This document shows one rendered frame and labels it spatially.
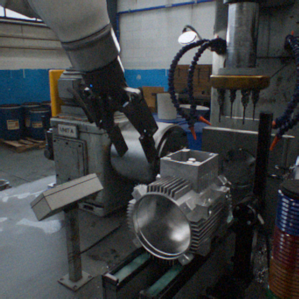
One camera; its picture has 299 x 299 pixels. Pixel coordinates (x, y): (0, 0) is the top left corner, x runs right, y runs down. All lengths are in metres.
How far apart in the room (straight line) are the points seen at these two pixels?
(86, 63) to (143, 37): 7.19
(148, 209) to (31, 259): 0.42
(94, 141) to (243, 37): 0.61
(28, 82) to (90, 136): 5.86
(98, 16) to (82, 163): 0.78
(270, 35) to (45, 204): 0.89
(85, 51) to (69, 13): 0.06
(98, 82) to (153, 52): 6.96
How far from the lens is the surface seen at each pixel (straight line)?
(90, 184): 0.83
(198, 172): 0.72
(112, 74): 0.57
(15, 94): 6.86
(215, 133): 1.15
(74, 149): 1.24
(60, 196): 0.77
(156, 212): 0.84
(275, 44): 1.20
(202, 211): 0.69
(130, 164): 1.09
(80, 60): 0.55
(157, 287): 0.71
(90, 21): 0.52
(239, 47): 1.00
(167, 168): 0.76
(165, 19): 7.39
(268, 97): 1.21
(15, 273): 1.02
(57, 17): 0.52
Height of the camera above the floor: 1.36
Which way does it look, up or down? 15 degrees down
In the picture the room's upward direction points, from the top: straight up
